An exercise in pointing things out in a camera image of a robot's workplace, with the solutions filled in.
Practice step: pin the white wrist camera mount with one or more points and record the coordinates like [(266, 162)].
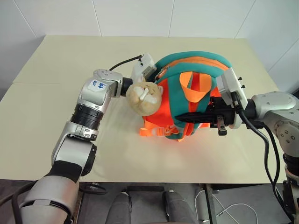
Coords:
[(137, 72), (231, 81)]

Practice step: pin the dark grey rounded shape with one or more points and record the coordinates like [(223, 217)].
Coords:
[(177, 208), (121, 208)]

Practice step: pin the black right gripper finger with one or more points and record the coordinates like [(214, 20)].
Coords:
[(194, 117)]

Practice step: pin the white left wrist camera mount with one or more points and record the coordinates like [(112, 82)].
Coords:
[(137, 72)]

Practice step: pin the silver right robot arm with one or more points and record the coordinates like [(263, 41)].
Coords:
[(275, 102)]

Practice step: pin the black metal frame bar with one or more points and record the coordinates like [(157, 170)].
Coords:
[(209, 205)]

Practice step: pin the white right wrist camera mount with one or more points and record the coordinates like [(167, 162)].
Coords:
[(231, 81)]

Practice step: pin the orange and teal backpack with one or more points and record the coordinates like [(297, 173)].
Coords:
[(172, 100)]

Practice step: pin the beige round plush toy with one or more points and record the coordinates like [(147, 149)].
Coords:
[(142, 102)]

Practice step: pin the white label with blue writing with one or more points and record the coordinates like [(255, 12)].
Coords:
[(97, 85)]

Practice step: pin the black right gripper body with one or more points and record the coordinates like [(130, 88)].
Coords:
[(223, 109)]

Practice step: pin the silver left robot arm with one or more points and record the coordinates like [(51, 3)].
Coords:
[(93, 95)]

